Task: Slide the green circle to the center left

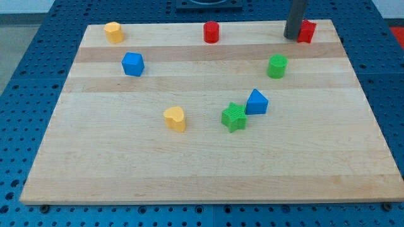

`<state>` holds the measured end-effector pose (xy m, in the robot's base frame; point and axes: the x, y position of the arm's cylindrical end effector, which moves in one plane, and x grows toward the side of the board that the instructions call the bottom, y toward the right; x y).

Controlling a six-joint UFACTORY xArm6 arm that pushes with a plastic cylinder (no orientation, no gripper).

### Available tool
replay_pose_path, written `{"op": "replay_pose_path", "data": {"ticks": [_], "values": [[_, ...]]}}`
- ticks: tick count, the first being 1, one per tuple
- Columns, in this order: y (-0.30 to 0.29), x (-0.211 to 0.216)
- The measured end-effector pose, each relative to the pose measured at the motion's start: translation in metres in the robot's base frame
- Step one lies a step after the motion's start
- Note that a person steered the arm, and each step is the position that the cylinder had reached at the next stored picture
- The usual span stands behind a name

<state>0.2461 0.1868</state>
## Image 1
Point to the green cylinder block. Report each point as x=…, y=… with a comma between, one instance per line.
x=276, y=66

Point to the yellow heart block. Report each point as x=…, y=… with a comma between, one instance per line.
x=175, y=118

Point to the green star block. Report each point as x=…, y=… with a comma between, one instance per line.
x=234, y=117

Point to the light wooden board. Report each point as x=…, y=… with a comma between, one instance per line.
x=107, y=141

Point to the blue triangle block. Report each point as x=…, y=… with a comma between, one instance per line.
x=257, y=103

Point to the blue cube block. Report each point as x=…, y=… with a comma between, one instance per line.
x=133, y=64

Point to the red cylinder block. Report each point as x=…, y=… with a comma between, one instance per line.
x=211, y=32

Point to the yellow hexagon block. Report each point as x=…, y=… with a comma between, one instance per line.
x=114, y=32

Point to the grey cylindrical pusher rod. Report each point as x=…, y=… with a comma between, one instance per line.
x=294, y=20

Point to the red star block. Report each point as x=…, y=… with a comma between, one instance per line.
x=306, y=32

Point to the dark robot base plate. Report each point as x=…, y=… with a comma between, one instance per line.
x=208, y=4

